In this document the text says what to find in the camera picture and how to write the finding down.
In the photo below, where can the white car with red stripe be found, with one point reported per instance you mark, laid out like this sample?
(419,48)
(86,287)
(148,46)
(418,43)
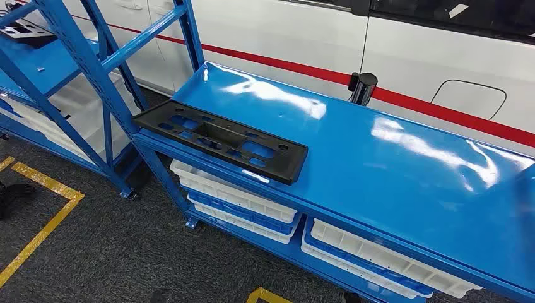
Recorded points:
(292,33)

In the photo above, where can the black plastic plate bracket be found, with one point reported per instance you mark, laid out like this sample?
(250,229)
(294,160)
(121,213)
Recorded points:
(288,165)

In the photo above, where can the yellow floor tape square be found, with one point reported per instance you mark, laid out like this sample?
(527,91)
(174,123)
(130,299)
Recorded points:
(263,292)
(46,180)

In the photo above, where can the black robot foot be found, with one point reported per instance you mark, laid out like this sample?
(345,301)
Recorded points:
(351,297)

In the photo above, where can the large white plastic bin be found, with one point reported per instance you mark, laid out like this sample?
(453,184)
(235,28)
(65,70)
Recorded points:
(83,113)

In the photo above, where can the black cylindrical post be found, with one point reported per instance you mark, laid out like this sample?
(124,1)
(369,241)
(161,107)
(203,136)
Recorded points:
(363,88)

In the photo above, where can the grey perforated metal part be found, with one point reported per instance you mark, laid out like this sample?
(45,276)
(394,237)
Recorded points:
(21,30)

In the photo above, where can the blue metal shelf rack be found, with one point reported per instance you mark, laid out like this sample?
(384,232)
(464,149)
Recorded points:
(376,167)
(25,58)

